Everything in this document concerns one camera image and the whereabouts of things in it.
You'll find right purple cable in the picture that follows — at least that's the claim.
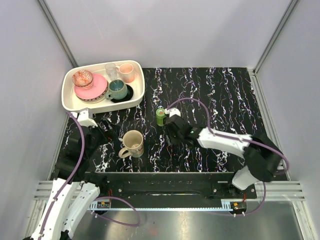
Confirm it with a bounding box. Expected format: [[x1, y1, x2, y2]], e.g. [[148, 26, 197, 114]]
[[166, 97, 290, 216]]

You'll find clear drinking glass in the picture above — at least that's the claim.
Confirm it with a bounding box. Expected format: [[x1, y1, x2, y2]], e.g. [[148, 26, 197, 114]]
[[105, 62, 119, 82]]

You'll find green pill bottle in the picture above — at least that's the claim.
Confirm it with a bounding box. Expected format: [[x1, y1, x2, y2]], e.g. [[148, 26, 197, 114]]
[[156, 108, 166, 127]]

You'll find black saucer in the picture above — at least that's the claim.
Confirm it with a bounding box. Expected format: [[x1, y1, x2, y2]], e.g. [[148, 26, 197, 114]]
[[111, 84, 134, 103]]

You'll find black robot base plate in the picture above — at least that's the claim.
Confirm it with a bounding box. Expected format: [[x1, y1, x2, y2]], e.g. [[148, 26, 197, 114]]
[[84, 172, 257, 210]]

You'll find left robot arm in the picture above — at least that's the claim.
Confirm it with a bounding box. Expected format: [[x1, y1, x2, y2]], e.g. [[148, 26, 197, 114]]
[[28, 120, 115, 240]]

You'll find teal ceramic mug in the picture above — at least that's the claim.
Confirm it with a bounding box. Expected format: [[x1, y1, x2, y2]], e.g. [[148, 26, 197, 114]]
[[105, 79, 128, 100]]

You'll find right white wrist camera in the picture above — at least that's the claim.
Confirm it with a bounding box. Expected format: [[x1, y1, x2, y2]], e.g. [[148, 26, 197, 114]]
[[164, 107, 181, 118]]

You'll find patterned plate under pink plate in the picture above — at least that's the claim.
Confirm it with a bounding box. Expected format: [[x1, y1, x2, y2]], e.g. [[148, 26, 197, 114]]
[[76, 87, 108, 103]]

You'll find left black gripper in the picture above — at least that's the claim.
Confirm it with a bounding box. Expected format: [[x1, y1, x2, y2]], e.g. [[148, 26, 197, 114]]
[[85, 116, 121, 158]]

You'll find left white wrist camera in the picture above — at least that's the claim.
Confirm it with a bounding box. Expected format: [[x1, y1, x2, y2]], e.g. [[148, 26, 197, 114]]
[[77, 108, 98, 128]]

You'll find cream ceramic mug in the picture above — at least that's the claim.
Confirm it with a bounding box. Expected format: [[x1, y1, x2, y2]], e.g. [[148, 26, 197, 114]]
[[118, 130, 144, 159]]

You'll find red patterned bowl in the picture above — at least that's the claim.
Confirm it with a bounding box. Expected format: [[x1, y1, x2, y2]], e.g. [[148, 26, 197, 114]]
[[72, 70, 94, 89]]

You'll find white plastic dish tub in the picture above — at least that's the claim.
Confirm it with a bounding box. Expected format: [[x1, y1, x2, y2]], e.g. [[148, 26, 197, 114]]
[[61, 60, 146, 114]]

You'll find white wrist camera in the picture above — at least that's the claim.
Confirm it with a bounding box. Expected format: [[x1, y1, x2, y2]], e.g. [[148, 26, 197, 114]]
[[77, 108, 98, 128], [164, 107, 181, 118]]

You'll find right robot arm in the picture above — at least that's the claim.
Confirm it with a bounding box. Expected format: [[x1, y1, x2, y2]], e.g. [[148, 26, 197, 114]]
[[164, 114, 282, 199]]

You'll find pink ceramic mug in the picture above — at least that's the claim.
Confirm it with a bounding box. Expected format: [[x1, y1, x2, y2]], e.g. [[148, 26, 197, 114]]
[[116, 63, 135, 83]]

